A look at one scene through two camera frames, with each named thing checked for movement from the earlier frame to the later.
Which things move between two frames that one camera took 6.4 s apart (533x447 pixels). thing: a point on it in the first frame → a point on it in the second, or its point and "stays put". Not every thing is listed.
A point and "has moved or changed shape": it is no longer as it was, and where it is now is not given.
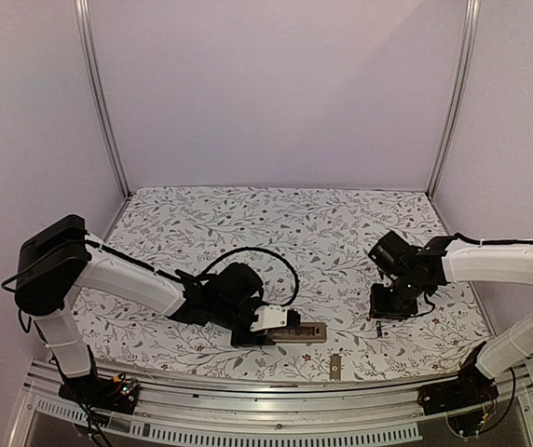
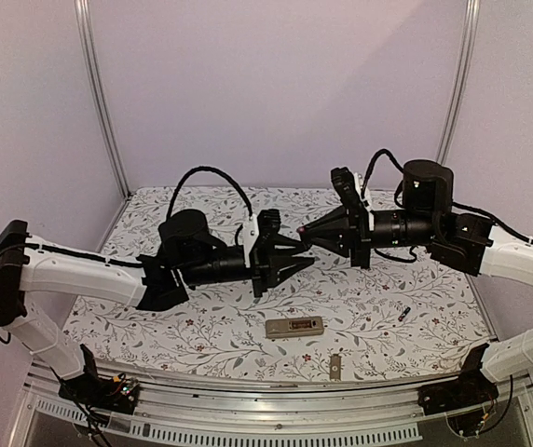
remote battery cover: (335, 367) stays put
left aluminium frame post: (82, 13) stays put
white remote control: (307, 332) has moved or changed shape
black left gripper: (251, 342) → (261, 254)
